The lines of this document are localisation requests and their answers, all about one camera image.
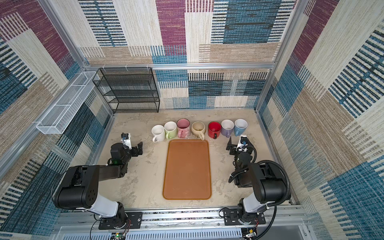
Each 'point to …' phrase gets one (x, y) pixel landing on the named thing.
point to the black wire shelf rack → (129, 89)
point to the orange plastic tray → (187, 175)
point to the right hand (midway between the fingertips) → (239, 139)
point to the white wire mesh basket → (56, 120)
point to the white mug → (159, 132)
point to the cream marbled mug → (198, 129)
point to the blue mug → (240, 126)
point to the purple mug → (227, 125)
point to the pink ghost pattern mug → (183, 127)
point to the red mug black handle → (214, 129)
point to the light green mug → (170, 127)
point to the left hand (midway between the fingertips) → (134, 140)
